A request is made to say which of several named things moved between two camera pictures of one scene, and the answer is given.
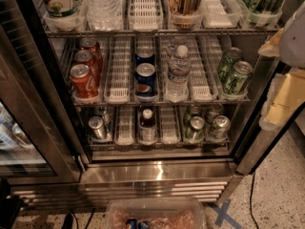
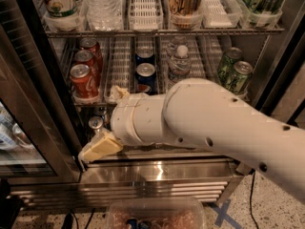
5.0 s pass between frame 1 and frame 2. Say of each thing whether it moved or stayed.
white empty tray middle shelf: stayed
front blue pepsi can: stayed
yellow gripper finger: moved
